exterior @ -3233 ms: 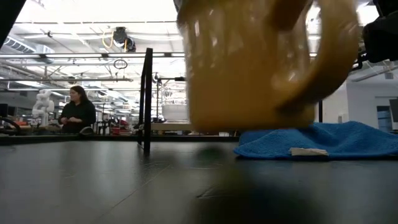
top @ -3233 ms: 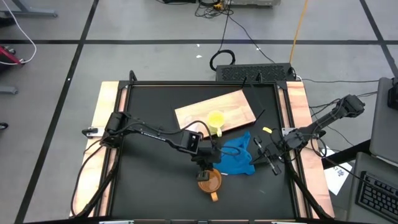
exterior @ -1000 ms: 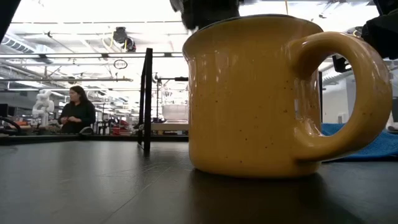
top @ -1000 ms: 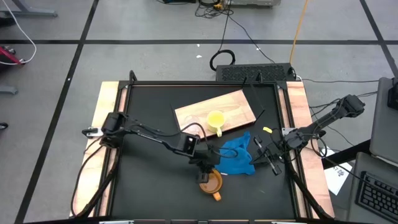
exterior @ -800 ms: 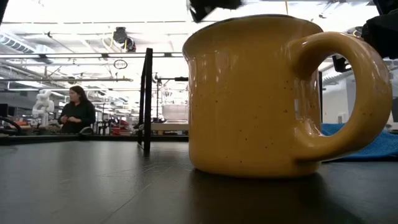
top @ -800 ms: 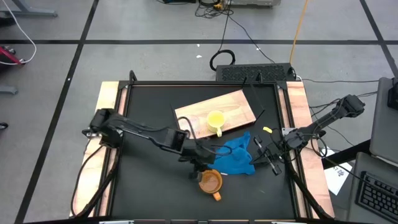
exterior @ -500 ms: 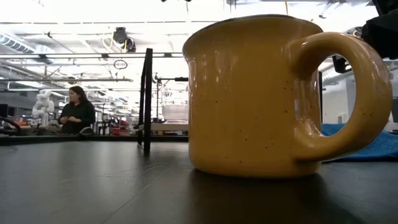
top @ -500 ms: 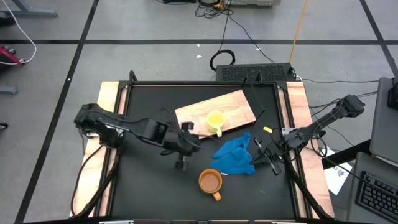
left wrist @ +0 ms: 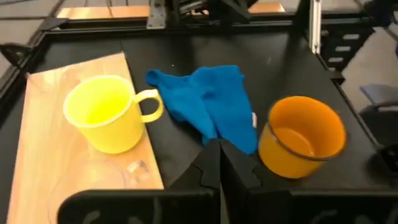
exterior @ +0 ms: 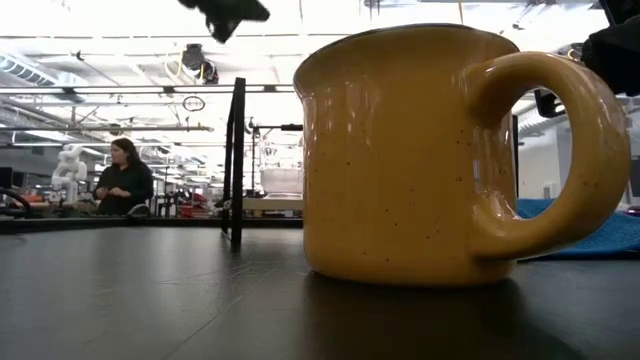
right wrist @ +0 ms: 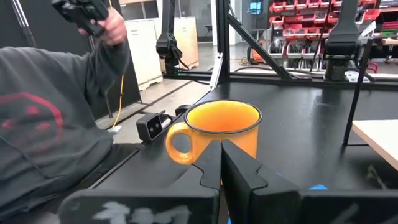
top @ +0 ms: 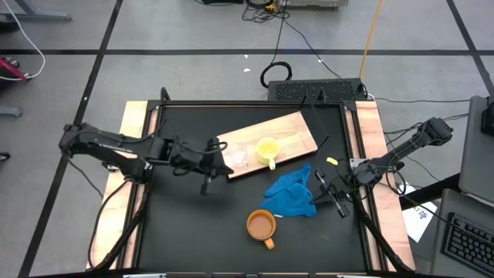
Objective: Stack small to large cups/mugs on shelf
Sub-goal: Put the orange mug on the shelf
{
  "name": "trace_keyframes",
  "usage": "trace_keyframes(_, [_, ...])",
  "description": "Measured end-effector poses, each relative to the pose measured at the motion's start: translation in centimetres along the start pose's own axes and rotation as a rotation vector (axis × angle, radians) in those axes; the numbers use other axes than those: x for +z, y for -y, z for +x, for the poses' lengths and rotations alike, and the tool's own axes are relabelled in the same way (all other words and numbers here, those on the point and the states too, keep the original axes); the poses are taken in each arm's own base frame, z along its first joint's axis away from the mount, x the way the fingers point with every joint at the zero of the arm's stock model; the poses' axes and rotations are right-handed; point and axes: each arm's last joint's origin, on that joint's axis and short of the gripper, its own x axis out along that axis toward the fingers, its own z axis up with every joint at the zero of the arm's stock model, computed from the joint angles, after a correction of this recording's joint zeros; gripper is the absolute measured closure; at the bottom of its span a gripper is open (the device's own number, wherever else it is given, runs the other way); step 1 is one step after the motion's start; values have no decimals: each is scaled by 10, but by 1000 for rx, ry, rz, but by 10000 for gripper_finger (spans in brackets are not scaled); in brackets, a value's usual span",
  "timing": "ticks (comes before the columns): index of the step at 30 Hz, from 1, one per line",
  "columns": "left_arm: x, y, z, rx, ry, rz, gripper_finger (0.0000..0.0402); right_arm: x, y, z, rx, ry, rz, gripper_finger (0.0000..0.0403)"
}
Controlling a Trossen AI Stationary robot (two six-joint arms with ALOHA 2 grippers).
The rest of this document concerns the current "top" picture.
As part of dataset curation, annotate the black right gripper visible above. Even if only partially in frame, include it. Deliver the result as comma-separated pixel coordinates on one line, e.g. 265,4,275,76
310,161,374,219

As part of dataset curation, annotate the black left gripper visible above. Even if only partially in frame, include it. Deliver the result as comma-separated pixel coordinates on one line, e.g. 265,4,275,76
168,135,235,197

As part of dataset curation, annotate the clear glass cup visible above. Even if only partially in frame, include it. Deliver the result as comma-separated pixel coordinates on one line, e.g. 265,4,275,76
230,143,250,169

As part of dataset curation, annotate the blue terry towel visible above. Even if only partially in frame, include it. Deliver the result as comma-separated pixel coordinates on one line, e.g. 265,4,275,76
260,162,319,219

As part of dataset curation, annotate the small pale yellow mug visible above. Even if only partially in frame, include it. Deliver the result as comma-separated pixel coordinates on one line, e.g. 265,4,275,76
255,136,281,171

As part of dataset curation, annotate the wooden shelf with black frame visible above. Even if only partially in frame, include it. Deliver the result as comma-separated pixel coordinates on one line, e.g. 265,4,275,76
216,95,331,180

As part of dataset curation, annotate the large mustard yellow mug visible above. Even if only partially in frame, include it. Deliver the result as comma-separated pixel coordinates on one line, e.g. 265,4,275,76
246,208,277,250

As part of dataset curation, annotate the light wooden table side board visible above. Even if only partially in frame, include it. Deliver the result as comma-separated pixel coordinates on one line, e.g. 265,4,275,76
344,100,417,272
85,100,160,270

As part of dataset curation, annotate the white paper sheet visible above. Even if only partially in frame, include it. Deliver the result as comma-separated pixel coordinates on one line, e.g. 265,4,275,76
399,182,439,244

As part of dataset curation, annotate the black vented computer case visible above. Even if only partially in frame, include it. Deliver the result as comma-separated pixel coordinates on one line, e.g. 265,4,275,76
267,78,368,103

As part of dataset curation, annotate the black keyboard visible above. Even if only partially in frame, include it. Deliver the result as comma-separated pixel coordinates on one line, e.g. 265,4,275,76
440,212,494,277

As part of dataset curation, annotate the grey flat panel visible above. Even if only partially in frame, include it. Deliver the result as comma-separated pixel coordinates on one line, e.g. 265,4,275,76
458,95,494,209

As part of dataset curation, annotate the black desk object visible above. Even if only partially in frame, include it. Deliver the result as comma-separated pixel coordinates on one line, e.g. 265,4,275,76
479,95,494,137

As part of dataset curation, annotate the grey device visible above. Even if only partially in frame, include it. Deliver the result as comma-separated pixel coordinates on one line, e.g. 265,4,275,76
285,0,350,9

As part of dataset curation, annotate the grey desk foot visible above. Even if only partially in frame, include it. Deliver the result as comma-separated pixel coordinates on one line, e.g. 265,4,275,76
0,105,23,118
0,0,73,22

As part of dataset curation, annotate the red item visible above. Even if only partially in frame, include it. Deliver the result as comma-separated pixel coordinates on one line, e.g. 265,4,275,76
0,56,31,81

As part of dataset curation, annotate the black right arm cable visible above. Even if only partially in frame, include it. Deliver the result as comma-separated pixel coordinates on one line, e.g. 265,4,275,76
353,195,416,273

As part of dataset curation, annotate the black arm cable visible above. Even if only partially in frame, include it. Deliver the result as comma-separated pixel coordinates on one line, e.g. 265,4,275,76
353,195,416,273
87,178,151,270

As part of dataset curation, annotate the black coiled cable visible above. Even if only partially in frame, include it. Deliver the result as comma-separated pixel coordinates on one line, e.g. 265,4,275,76
259,61,293,90

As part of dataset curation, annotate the thin black floor cable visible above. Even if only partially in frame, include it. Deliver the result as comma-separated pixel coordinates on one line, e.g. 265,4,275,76
370,94,471,105

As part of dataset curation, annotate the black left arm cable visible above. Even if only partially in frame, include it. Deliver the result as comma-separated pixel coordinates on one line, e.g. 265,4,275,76
87,178,151,270

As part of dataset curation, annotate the long black floor cable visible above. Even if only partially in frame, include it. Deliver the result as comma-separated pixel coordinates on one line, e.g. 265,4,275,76
283,19,343,80

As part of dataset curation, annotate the black cable tangle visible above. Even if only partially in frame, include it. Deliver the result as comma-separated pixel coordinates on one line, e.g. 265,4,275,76
241,0,291,23

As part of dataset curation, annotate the thick yellow cable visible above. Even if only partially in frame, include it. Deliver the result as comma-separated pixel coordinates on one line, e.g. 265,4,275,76
358,0,385,81

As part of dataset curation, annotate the white floor cable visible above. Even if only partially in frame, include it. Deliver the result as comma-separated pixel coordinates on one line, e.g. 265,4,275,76
0,0,47,82

